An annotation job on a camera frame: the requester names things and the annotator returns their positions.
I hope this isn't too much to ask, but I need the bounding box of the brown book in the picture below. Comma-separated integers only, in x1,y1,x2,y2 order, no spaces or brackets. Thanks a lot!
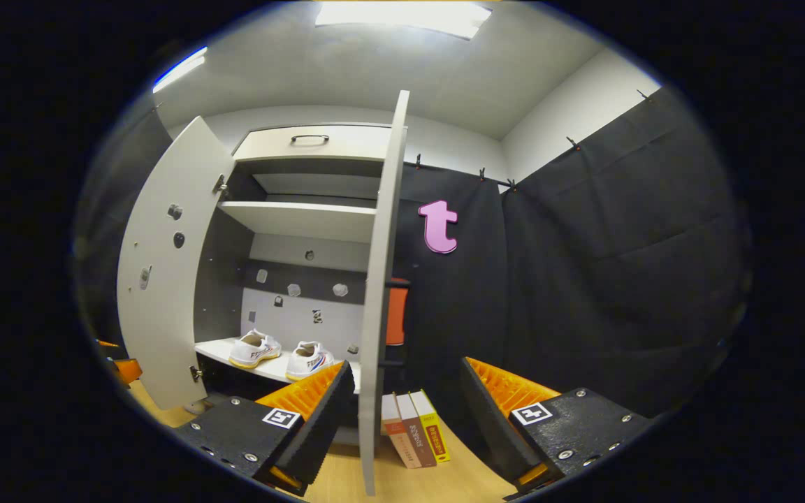
396,393,437,468

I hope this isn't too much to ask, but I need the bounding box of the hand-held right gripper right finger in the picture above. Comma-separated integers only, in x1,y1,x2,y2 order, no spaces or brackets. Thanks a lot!
460,357,655,498

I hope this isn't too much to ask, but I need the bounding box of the white cabinet drawer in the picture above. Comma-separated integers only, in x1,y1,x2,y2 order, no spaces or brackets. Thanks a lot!
233,125,405,163

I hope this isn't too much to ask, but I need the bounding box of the shoe cabinet door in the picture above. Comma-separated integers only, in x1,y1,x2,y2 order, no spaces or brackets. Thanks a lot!
117,116,237,411
358,89,412,497

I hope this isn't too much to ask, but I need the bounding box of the white shoe cabinet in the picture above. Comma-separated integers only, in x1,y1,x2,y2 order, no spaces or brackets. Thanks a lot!
193,124,405,448

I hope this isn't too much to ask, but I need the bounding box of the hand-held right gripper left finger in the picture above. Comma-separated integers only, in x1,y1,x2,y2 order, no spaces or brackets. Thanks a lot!
172,360,356,498

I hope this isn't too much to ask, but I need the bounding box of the tan cover book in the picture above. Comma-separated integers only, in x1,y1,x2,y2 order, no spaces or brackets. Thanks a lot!
381,393,412,469

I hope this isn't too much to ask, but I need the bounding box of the white canvas shoe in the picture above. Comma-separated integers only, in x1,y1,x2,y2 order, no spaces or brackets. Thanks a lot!
285,341,336,382
229,329,283,370

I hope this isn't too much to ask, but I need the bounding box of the small ceiling light panel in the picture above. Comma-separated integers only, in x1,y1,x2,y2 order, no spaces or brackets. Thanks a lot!
153,47,208,94

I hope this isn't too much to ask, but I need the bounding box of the black backdrop cloth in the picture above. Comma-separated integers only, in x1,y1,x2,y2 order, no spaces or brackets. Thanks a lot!
500,85,753,420
396,161,516,448
78,105,174,336

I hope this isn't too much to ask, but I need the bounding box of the large ceiling light panel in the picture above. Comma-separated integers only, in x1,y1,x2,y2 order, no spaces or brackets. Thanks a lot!
315,0,493,40

